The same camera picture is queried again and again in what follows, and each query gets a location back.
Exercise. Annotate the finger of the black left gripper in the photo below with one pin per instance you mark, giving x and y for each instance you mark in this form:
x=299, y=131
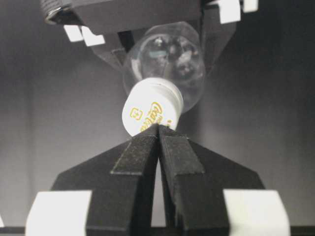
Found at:
x=217, y=26

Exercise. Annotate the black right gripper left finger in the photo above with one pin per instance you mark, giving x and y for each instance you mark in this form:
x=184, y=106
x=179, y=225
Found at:
x=108, y=195

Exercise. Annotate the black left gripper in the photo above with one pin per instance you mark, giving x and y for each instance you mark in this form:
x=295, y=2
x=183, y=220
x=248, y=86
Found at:
x=83, y=18

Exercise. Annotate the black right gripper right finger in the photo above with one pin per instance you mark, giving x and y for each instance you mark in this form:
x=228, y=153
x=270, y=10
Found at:
x=215, y=196

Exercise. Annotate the white bottle cap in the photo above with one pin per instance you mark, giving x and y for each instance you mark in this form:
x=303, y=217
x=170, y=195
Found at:
x=152, y=101

